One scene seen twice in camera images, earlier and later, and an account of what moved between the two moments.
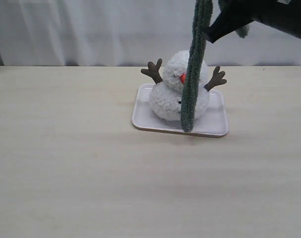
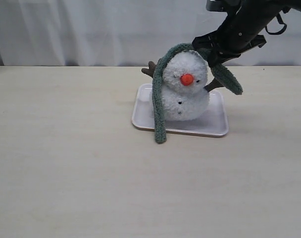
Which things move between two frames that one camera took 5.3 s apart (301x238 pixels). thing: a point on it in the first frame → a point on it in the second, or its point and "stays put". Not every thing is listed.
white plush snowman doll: (166, 99) stays put
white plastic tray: (213, 123) stays put
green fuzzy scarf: (202, 23) → (220, 73)
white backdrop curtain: (125, 33) stays put
